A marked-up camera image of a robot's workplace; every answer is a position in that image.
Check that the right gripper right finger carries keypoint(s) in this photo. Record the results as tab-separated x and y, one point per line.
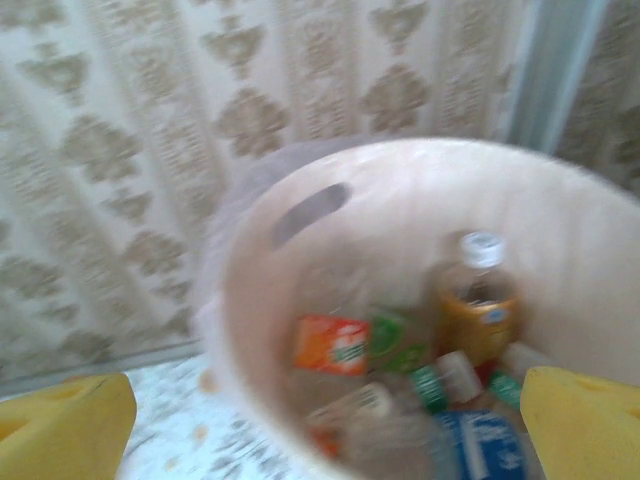
585	430

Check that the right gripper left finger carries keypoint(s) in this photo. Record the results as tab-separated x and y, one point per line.
60	430

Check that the clear bottle green cap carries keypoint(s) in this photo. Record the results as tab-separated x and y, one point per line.
429	389
505	390

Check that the blue label water bottle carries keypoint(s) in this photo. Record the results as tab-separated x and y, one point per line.
480	440

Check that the gold red label bottle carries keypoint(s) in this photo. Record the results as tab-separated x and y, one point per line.
480	320

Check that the green label clear bottle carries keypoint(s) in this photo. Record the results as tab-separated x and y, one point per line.
390	335

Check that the brown label plastic bottle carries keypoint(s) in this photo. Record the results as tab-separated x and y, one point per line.
360	402

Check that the orange label juice bottle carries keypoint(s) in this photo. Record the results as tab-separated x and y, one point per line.
330	345

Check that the beige round waste bin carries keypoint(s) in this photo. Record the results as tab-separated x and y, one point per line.
400	200

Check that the floral patterned table cover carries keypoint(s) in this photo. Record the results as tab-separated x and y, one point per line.
200	425

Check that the aluminium frame post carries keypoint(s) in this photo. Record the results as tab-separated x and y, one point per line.
555	75

